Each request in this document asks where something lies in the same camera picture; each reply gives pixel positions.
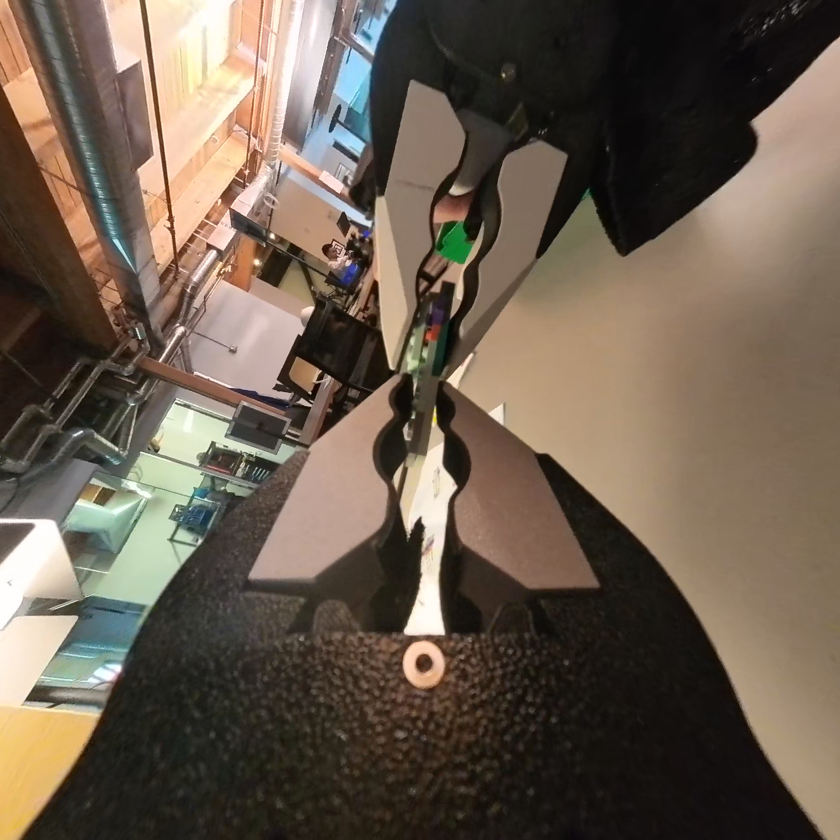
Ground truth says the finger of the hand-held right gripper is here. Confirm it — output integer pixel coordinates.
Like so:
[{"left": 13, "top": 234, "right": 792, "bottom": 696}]
[
  {"left": 445, "top": 141, "right": 569, "bottom": 367},
  {"left": 374, "top": 79, "right": 473, "bottom": 374}
]

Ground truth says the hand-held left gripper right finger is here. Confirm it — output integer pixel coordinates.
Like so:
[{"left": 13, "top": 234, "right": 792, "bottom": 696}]
[{"left": 435, "top": 386, "right": 602, "bottom": 593}]

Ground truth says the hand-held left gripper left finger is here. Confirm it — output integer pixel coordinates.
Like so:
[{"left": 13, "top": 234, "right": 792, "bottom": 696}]
[{"left": 247, "top": 375, "right": 422, "bottom": 593}]

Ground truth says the green plastic bin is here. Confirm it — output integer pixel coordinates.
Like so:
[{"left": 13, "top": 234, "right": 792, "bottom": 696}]
[{"left": 434, "top": 221, "right": 478, "bottom": 265}]

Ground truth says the partly built lego model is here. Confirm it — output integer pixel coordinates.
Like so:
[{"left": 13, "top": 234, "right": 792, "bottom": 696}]
[{"left": 401, "top": 281, "right": 458, "bottom": 469}]

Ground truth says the printed instruction sheet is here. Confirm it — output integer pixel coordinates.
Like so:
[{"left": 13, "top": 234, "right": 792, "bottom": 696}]
[{"left": 400, "top": 402, "right": 508, "bottom": 635}]

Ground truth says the grey framed monitor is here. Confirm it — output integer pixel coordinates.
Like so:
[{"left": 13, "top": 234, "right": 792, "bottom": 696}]
[{"left": 225, "top": 399, "right": 294, "bottom": 455}]

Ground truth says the black office chair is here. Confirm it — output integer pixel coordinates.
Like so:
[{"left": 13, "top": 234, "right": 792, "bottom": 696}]
[{"left": 277, "top": 297, "right": 383, "bottom": 396}]

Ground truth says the brown wooden beam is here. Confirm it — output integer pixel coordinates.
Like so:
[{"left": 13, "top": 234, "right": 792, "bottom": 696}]
[{"left": 146, "top": 356, "right": 317, "bottom": 422}]

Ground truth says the grey pipe assembly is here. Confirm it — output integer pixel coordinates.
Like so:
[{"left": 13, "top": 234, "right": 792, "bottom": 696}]
[{"left": 0, "top": 340, "right": 155, "bottom": 475}]

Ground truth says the white cabinet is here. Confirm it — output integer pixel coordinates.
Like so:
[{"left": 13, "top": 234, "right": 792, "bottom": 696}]
[{"left": 0, "top": 517, "right": 88, "bottom": 707}]

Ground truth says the small silver ventilation duct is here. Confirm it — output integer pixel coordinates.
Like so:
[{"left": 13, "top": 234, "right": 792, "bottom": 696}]
[{"left": 156, "top": 248, "right": 222, "bottom": 370}]

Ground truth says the large silver ventilation duct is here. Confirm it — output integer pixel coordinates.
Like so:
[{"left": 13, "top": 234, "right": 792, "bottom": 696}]
[{"left": 25, "top": 0, "right": 166, "bottom": 343}]

